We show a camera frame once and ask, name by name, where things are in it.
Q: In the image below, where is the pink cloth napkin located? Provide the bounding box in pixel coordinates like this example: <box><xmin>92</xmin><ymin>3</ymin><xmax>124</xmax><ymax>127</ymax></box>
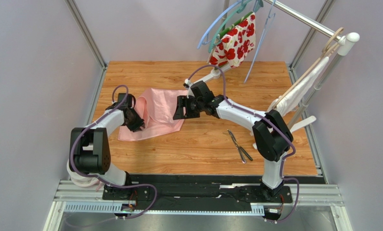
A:
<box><xmin>118</xmin><ymin>88</ymin><xmax>187</xmax><ymax>141</ymax></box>

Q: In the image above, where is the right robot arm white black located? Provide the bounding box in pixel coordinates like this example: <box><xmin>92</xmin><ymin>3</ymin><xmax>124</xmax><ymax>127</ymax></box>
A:
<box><xmin>173</xmin><ymin>80</ymin><xmax>293</xmax><ymax>190</ymax></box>

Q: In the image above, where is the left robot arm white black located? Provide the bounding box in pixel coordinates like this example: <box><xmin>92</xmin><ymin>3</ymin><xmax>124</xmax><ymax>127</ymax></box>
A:
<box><xmin>66</xmin><ymin>93</ymin><xmax>145</xmax><ymax>187</ymax></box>

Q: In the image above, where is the teal green hanger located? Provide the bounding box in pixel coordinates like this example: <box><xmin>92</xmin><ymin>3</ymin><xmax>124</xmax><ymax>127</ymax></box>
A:
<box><xmin>207</xmin><ymin>0</ymin><xmax>264</xmax><ymax>53</ymax></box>

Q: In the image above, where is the red floral cloth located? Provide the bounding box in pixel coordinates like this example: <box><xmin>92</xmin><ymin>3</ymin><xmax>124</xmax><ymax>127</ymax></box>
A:
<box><xmin>207</xmin><ymin>12</ymin><xmax>256</xmax><ymax>68</ymax></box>

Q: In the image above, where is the white mesh basket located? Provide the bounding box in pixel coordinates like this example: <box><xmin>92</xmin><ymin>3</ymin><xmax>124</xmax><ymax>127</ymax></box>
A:
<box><xmin>66</xmin><ymin>161</ymin><xmax>102</xmax><ymax>188</ymax></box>

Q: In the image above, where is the white hanging cloth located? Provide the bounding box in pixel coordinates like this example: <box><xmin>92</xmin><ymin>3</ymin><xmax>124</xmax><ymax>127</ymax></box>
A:
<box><xmin>267</xmin><ymin>57</ymin><xmax>329</xmax><ymax>117</ymax></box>

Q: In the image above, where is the light blue hanger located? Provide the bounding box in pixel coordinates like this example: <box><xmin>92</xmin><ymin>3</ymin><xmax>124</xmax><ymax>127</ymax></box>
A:
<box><xmin>196</xmin><ymin>0</ymin><xmax>251</xmax><ymax>50</ymax></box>

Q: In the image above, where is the white clothes rack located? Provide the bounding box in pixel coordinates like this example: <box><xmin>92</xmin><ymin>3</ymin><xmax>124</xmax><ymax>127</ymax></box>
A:
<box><xmin>183</xmin><ymin>0</ymin><xmax>361</xmax><ymax>151</ymax></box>

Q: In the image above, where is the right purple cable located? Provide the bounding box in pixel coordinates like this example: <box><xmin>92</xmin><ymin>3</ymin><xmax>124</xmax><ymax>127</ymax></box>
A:
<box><xmin>185</xmin><ymin>64</ymin><xmax>300</xmax><ymax>224</ymax></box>

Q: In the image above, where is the purple cable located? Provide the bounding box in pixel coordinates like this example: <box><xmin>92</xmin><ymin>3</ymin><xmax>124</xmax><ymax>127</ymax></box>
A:
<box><xmin>68</xmin><ymin>84</ymin><xmax>158</xmax><ymax>220</ymax></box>
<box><xmin>185</xmin><ymin>64</ymin><xmax>300</xmax><ymax>224</ymax></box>

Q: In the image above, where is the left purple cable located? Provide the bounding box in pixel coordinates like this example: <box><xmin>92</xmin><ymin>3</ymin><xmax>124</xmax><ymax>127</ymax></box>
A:
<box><xmin>68</xmin><ymin>84</ymin><xmax>158</xmax><ymax>220</ymax></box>

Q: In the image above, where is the black handled knife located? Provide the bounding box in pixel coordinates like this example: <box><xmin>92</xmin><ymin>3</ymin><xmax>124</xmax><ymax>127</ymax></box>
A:
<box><xmin>243</xmin><ymin>148</ymin><xmax>253</xmax><ymax>161</ymax></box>

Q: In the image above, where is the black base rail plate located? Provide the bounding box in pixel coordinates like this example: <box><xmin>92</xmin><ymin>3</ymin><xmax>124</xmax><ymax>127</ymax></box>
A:
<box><xmin>102</xmin><ymin>174</ymin><xmax>295</xmax><ymax>212</ymax></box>

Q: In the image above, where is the thin blue wire hanger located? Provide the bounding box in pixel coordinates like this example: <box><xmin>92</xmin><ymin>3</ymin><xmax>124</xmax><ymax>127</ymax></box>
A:
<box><xmin>243</xmin><ymin>0</ymin><xmax>276</xmax><ymax>84</ymax></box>

